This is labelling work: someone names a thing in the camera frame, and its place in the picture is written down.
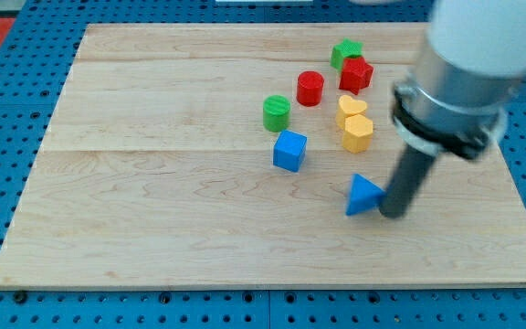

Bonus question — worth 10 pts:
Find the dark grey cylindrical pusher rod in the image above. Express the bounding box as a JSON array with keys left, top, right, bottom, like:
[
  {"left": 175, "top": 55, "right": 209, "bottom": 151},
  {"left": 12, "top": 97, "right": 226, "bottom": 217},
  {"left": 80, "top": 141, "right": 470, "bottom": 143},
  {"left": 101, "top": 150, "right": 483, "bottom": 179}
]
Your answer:
[{"left": 379, "top": 144, "right": 437, "bottom": 218}]

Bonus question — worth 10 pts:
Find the blue triangle block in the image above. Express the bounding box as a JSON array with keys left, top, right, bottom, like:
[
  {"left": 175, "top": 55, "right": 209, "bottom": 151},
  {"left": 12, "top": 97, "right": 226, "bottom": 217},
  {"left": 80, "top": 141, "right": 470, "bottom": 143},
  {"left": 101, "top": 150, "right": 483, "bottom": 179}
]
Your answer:
[{"left": 345, "top": 174, "right": 385, "bottom": 216}]

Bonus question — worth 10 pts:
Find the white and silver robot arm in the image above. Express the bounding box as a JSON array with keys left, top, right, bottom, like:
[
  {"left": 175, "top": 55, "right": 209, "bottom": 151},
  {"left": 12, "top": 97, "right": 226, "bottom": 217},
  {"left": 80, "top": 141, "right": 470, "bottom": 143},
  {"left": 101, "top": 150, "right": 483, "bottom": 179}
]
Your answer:
[{"left": 379, "top": 0, "right": 526, "bottom": 218}]

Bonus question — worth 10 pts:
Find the yellow hexagon block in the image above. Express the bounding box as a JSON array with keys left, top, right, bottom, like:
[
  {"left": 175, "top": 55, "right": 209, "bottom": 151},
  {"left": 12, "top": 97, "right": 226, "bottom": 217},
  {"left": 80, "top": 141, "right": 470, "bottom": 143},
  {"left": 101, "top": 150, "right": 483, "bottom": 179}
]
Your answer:
[{"left": 342, "top": 114, "right": 373, "bottom": 154}]

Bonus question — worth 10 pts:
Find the yellow heart block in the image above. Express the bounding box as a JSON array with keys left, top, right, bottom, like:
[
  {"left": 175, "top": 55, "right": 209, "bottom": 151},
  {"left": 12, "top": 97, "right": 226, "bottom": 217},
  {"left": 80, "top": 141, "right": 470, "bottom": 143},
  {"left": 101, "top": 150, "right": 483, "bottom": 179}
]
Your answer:
[{"left": 335, "top": 95, "right": 368, "bottom": 129}]

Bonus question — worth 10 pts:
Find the red star block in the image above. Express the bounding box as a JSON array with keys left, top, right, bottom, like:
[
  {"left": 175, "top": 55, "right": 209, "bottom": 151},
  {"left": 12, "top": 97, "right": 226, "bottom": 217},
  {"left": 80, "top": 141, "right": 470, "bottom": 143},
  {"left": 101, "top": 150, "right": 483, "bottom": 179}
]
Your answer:
[{"left": 339, "top": 57, "right": 373, "bottom": 95}]

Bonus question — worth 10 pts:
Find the blue cube block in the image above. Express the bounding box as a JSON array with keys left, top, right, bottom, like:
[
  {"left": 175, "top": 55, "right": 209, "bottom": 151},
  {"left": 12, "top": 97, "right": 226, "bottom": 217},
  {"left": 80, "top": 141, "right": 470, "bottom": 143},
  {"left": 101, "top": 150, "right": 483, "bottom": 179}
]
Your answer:
[{"left": 272, "top": 130, "right": 308, "bottom": 172}]

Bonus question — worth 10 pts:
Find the red cylinder block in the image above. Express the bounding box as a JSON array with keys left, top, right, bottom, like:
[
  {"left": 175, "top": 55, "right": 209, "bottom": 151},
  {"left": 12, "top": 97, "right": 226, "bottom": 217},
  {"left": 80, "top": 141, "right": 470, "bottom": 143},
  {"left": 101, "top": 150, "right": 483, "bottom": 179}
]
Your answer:
[{"left": 296, "top": 70, "right": 324, "bottom": 107}]

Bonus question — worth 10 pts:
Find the green star block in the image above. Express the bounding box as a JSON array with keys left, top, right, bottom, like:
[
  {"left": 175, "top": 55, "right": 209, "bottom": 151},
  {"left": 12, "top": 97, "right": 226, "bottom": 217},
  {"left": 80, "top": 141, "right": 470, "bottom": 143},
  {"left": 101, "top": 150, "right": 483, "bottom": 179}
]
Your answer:
[{"left": 330, "top": 38, "right": 363, "bottom": 71}]

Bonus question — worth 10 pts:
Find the green cylinder block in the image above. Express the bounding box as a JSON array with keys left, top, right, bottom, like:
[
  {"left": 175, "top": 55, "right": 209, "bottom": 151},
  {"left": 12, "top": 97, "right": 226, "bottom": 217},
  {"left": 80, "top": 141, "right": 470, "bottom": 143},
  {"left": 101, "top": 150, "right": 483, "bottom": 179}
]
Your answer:
[{"left": 263, "top": 95, "right": 291, "bottom": 133}]

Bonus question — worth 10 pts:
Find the light wooden board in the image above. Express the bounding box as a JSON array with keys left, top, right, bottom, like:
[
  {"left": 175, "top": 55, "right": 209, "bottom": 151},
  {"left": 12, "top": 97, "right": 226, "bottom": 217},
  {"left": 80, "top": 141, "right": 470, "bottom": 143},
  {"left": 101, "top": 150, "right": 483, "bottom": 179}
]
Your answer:
[{"left": 0, "top": 23, "right": 526, "bottom": 291}]

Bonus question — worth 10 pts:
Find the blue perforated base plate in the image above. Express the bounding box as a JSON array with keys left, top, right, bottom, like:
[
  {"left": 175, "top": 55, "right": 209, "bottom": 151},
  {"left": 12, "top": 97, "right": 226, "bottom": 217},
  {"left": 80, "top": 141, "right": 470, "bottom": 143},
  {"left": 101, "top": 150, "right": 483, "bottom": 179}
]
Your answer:
[{"left": 0, "top": 0, "right": 526, "bottom": 328}]

